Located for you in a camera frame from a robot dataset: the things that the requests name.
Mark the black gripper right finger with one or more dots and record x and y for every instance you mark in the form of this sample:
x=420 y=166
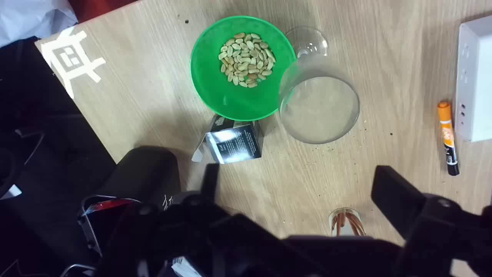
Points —
x=396 y=197

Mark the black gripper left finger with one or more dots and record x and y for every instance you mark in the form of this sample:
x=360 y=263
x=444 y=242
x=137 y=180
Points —
x=210 y=180

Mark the orange and black marker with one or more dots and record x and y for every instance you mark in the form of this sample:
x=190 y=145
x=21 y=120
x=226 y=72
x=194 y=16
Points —
x=446 y=136

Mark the clear plastic packet bag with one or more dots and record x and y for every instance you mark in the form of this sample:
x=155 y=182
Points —
x=232 y=145

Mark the tall can with brown sticks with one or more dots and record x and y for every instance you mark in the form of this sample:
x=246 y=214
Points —
x=347 y=222

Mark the green plastic bowl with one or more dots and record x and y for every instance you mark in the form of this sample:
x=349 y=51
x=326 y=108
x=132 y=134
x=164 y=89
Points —
x=220 y=86

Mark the clear glass jar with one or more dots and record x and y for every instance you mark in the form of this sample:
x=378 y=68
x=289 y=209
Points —
x=320 y=109

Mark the pile of pale seeds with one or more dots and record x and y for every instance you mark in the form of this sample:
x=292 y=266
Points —
x=246 y=59

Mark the white rectangular box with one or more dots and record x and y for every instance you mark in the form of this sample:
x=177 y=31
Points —
x=476 y=77

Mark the red fabric object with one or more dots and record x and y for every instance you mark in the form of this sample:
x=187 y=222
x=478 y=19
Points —
x=97 y=6

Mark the pale blue cloth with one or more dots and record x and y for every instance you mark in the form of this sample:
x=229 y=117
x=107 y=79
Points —
x=31 y=17

